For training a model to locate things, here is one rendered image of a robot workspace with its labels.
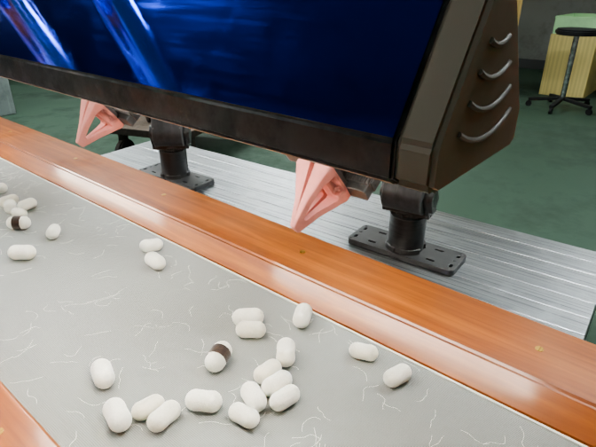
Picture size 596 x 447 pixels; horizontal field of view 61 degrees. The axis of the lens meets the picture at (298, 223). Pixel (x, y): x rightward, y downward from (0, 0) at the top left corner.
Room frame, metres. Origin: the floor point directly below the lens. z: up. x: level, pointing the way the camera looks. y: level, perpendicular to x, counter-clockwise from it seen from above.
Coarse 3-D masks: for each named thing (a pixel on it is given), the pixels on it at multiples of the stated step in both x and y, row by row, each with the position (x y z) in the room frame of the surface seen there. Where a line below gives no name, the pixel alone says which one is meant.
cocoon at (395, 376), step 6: (396, 366) 0.39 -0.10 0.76; (402, 366) 0.39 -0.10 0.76; (408, 366) 0.39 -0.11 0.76; (384, 372) 0.38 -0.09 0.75; (390, 372) 0.38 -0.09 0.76; (396, 372) 0.38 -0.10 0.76; (402, 372) 0.38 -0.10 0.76; (408, 372) 0.38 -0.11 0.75; (384, 378) 0.38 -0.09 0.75; (390, 378) 0.37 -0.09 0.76; (396, 378) 0.37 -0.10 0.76; (402, 378) 0.38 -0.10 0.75; (408, 378) 0.38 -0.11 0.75; (390, 384) 0.37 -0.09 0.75; (396, 384) 0.37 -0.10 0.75
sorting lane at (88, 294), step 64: (64, 192) 0.88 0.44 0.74; (0, 256) 0.64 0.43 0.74; (64, 256) 0.64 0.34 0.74; (128, 256) 0.64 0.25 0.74; (192, 256) 0.64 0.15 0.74; (0, 320) 0.48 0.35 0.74; (64, 320) 0.48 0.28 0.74; (128, 320) 0.48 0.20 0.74; (192, 320) 0.48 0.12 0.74; (320, 320) 0.48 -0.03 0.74; (64, 384) 0.38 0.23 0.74; (128, 384) 0.38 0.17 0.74; (192, 384) 0.38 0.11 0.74; (320, 384) 0.38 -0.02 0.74; (384, 384) 0.38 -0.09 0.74; (448, 384) 0.38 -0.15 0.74
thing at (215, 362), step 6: (216, 342) 0.42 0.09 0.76; (222, 342) 0.42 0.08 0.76; (228, 342) 0.42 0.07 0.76; (228, 348) 0.41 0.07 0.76; (210, 354) 0.40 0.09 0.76; (216, 354) 0.40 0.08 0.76; (210, 360) 0.39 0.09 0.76; (216, 360) 0.39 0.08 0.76; (222, 360) 0.40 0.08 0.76; (210, 366) 0.39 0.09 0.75; (216, 366) 0.39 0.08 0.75; (222, 366) 0.39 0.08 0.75
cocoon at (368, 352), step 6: (354, 342) 0.42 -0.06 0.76; (360, 342) 0.42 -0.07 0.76; (354, 348) 0.42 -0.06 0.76; (360, 348) 0.42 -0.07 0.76; (366, 348) 0.42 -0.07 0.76; (372, 348) 0.41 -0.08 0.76; (354, 354) 0.41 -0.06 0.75; (360, 354) 0.41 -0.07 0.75; (366, 354) 0.41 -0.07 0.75; (372, 354) 0.41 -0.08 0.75; (378, 354) 0.41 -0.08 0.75; (366, 360) 0.41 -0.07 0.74; (372, 360) 0.41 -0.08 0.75
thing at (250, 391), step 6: (246, 384) 0.36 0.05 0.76; (252, 384) 0.36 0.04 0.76; (240, 390) 0.36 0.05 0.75; (246, 390) 0.35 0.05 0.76; (252, 390) 0.35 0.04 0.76; (258, 390) 0.35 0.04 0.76; (246, 396) 0.35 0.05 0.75; (252, 396) 0.35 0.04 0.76; (258, 396) 0.35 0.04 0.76; (264, 396) 0.35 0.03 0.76; (246, 402) 0.35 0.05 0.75; (252, 402) 0.34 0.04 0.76; (258, 402) 0.34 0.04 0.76; (264, 402) 0.34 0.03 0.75; (258, 408) 0.34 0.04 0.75
